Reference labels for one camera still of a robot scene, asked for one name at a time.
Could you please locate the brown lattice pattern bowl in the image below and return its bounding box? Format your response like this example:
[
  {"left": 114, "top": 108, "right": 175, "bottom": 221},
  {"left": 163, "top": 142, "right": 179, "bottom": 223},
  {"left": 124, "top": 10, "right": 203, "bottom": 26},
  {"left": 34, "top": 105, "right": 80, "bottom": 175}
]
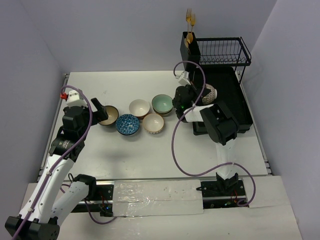
[{"left": 202, "top": 84, "right": 218, "bottom": 106}]

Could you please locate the blue geometric pattern bowl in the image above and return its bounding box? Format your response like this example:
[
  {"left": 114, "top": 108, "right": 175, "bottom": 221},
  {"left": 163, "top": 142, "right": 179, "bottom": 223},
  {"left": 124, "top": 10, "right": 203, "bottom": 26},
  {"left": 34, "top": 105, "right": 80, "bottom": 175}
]
[{"left": 115, "top": 114, "right": 140, "bottom": 136}]

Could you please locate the white striped bowl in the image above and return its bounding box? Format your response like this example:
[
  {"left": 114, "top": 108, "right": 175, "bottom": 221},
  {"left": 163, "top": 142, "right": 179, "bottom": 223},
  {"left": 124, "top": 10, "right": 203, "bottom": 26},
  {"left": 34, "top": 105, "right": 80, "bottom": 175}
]
[{"left": 142, "top": 113, "right": 165, "bottom": 134}]

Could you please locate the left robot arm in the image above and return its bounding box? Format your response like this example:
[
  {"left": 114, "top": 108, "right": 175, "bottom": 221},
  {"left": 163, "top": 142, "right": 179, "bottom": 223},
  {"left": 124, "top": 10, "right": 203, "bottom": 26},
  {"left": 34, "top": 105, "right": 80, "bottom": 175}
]
[{"left": 5, "top": 98, "right": 108, "bottom": 240}]

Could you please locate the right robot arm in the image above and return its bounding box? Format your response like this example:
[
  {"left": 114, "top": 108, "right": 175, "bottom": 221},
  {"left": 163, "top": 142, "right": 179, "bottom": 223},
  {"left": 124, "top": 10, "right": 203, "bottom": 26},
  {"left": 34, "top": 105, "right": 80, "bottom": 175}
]
[{"left": 171, "top": 85, "right": 239, "bottom": 177}]

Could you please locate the black dish rack tray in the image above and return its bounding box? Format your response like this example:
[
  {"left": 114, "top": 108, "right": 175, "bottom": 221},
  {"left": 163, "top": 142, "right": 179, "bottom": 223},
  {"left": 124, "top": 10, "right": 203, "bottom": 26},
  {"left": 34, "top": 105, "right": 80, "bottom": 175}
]
[{"left": 202, "top": 66, "right": 253, "bottom": 134}]

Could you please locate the brown beige bowl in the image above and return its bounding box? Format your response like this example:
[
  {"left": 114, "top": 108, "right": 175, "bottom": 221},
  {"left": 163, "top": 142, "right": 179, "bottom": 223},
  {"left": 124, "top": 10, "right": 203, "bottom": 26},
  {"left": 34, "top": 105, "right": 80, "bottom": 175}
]
[{"left": 98, "top": 105, "right": 119, "bottom": 127}]

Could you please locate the mint green bowl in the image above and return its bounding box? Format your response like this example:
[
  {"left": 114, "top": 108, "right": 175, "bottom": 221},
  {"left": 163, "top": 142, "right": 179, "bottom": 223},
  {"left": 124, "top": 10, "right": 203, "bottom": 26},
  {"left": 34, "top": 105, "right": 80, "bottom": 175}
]
[{"left": 151, "top": 94, "right": 173, "bottom": 115}]

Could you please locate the white red bowl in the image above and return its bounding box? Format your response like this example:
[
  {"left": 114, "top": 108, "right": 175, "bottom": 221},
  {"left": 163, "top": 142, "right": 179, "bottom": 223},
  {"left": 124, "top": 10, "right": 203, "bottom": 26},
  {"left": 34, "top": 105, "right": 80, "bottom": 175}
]
[{"left": 128, "top": 99, "right": 150, "bottom": 118}]

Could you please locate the black cutlery holder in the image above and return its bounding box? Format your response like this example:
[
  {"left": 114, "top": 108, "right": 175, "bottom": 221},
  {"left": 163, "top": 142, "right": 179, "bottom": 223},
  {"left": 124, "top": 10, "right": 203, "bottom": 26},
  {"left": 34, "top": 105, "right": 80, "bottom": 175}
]
[{"left": 180, "top": 31, "right": 201, "bottom": 71}]

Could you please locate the gold spoon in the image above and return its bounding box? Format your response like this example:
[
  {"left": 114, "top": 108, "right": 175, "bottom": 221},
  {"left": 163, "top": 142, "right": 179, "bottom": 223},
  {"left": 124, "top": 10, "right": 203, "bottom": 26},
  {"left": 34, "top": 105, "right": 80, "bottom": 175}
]
[{"left": 184, "top": 32, "right": 193, "bottom": 55}]

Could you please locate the gold fork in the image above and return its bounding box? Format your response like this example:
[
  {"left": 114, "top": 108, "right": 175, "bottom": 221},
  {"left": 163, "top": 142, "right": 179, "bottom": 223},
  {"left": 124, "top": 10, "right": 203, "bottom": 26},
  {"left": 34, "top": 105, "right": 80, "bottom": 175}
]
[
  {"left": 190, "top": 13, "right": 196, "bottom": 33},
  {"left": 185, "top": 8, "right": 192, "bottom": 32}
]

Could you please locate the white taped sheet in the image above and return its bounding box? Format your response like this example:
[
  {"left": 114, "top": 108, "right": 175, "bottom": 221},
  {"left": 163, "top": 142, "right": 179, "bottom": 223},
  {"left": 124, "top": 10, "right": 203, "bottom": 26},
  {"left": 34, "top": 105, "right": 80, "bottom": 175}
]
[{"left": 112, "top": 179, "right": 204, "bottom": 217}]

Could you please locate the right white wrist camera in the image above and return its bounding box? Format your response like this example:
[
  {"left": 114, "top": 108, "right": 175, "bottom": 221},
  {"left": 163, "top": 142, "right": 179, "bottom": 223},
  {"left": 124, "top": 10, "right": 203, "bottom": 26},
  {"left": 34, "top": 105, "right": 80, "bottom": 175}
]
[{"left": 175, "top": 71, "right": 191, "bottom": 86}]

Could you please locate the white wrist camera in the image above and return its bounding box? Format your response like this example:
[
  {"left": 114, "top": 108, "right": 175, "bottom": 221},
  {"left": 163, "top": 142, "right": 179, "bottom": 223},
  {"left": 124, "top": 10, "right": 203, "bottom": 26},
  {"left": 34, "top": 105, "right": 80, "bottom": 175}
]
[
  {"left": 60, "top": 90, "right": 87, "bottom": 108},
  {"left": 175, "top": 71, "right": 191, "bottom": 86}
]

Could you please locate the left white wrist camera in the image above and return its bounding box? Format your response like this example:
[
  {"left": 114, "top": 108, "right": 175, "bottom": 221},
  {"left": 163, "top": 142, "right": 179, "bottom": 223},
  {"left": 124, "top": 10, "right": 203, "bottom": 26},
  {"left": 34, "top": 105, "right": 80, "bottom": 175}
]
[{"left": 60, "top": 90, "right": 87, "bottom": 108}]

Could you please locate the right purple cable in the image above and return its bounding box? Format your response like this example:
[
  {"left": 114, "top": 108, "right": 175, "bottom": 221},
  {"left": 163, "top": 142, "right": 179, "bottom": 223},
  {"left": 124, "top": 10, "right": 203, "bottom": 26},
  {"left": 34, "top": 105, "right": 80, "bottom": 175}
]
[{"left": 171, "top": 60, "right": 256, "bottom": 208}]

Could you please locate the purple cable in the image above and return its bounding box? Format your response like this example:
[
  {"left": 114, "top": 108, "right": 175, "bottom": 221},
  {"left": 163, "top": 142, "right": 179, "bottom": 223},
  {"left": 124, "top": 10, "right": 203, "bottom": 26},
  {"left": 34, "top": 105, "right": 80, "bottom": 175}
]
[
  {"left": 11, "top": 85, "right": 95, "bottom": 238},
  {"left": 171, "top": 60, "right": 256, "bottom": 208}
]

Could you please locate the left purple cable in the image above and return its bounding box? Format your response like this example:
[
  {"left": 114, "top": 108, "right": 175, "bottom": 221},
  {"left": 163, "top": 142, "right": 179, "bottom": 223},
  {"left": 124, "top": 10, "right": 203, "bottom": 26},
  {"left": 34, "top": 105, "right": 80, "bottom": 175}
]
[{"left": 11, "top": 85, "right": 95, "bottom": 238}]

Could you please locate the black wire upper rack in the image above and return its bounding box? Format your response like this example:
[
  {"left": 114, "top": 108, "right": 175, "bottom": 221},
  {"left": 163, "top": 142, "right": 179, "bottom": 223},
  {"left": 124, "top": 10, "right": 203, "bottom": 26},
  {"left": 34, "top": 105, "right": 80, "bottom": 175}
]
[{"left": 196, "top": 36, "right": 252, "bottom": 68}]

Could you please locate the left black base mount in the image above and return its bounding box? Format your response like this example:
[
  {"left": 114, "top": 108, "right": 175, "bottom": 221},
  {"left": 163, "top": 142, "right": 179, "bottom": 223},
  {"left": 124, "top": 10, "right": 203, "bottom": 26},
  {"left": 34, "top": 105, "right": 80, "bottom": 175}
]
[{"left": 85, "top": 183, "right": 114, "bottom": 217}]

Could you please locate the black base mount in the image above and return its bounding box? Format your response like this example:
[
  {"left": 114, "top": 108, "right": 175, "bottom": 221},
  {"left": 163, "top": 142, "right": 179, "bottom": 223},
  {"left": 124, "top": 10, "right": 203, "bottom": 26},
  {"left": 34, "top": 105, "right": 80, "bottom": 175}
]
[
  {"left": 85, "top": 183, "right": 114, "bottom": 217},
  {"left": 196, "top": 173, "right": 247, "bottom": 209}
]

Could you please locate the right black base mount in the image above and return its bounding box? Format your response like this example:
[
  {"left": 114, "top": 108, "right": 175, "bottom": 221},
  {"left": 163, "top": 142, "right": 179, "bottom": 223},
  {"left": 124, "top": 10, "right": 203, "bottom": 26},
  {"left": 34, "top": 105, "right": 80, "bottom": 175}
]
[{"left": 196, "top": 173, "right": 247, "bottom": 209}]

